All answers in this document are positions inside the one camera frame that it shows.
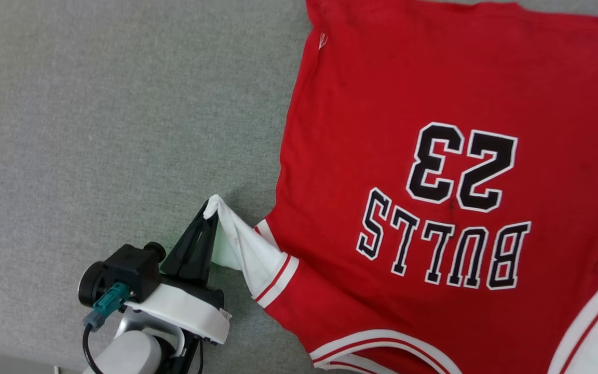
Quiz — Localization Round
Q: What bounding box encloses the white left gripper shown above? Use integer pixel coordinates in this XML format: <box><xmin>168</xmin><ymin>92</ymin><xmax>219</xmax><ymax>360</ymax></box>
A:
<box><xmin>127</xmin><ymin>203</ymin><xmax>233</xmax><ymax>346</ymax></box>

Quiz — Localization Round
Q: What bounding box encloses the red and white basketball jersey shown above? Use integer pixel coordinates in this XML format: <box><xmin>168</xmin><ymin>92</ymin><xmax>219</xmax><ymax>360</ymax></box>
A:
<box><xmin>209</xmin><ymin>0</ymin><xmax>598</xmax><ymax>374</ymax></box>

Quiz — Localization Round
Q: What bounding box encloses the black cable with teal plug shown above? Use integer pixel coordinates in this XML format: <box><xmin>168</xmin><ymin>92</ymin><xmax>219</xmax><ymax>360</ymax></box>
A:
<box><xmin>82</xmin><ymin>283</ymin><xmax>133</xmax><ymax>374</ymax></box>

